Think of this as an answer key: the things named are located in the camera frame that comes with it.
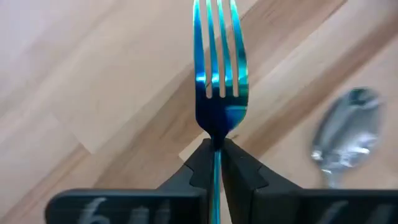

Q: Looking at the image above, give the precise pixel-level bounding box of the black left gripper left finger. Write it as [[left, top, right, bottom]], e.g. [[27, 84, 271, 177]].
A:
[[45, 138, 216, 224]]

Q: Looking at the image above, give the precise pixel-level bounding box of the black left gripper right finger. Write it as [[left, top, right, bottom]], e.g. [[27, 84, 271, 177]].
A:
[[220, 138, 398, 224]]

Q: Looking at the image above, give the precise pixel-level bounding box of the wooden-handled metal spoon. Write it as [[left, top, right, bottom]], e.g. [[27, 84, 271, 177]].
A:
[[310, 86, 384, 190]]

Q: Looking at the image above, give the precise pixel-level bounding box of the iridescent blue metal fork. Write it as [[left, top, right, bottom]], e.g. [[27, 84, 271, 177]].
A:
[[192, 0, 250, 224]]

